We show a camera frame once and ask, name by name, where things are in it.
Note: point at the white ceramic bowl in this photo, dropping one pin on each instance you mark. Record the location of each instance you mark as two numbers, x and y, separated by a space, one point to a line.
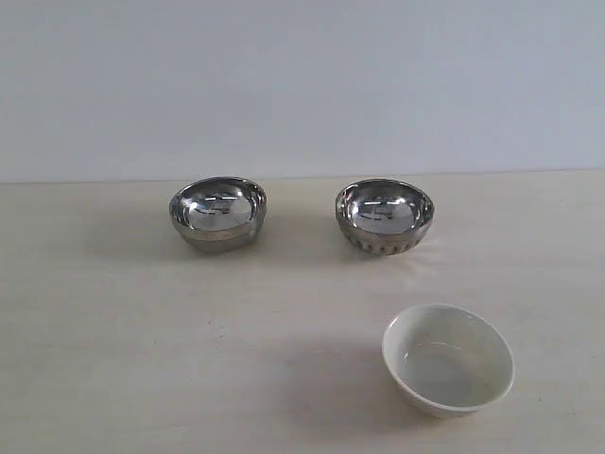
446 360

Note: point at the ribbed steel bowl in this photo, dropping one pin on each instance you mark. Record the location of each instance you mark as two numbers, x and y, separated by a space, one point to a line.
383 216

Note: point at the smooth steel bowl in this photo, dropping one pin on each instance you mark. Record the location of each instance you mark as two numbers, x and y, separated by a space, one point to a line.
219 214

